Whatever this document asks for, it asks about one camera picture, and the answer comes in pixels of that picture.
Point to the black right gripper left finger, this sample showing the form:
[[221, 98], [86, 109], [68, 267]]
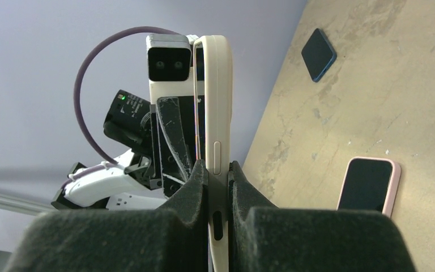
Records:
[[172, 237]]

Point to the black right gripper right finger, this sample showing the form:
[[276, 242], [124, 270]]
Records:
[[264, 237]]

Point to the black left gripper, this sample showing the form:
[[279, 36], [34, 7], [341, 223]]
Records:
[[162, 145]]

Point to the beige phone case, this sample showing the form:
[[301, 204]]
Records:
[[218, 89]]

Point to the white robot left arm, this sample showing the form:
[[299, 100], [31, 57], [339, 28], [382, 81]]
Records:
[[105, 186]]

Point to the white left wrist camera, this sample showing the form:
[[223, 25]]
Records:
[[169, 66]]

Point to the aluminium frame rail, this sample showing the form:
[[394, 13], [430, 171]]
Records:
[[23, 206]]

